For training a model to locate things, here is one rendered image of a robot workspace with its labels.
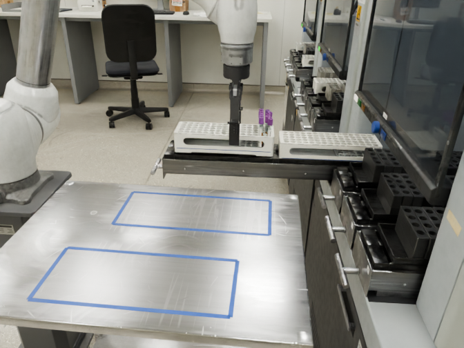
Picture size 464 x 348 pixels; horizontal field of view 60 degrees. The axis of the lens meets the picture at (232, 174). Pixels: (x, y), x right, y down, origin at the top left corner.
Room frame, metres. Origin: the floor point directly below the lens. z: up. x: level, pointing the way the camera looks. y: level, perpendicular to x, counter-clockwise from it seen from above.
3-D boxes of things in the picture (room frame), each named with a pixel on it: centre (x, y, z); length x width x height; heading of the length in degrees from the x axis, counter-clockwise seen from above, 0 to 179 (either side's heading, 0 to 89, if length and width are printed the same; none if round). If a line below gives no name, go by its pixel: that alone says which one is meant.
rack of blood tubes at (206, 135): (1.14, 0.02, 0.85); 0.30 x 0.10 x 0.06; 87
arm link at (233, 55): (1.14, -0.01, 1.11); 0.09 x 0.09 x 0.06
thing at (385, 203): (0.81, -0.37, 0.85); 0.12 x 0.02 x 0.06; 176
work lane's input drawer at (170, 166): (1.13, -0.11, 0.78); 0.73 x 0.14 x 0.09; 87
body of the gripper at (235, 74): (1.14, -0.01, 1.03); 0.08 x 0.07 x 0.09; 177
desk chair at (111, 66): (3.64, 0.91, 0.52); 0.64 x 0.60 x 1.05; 17
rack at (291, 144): (1.12, -0.29, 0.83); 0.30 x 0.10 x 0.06; 87
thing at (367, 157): (0.96, -0.38, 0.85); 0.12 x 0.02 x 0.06; 178
